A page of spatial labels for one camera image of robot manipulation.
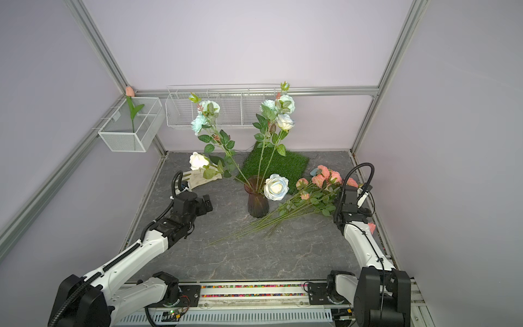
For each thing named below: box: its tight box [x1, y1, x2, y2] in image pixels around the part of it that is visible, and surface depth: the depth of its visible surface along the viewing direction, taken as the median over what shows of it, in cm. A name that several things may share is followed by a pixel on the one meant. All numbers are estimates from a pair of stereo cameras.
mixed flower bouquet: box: [188, 81, 296, 201], surface depth 74 cm
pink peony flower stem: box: [208, 164, 359, 246], surface depth 96 cm
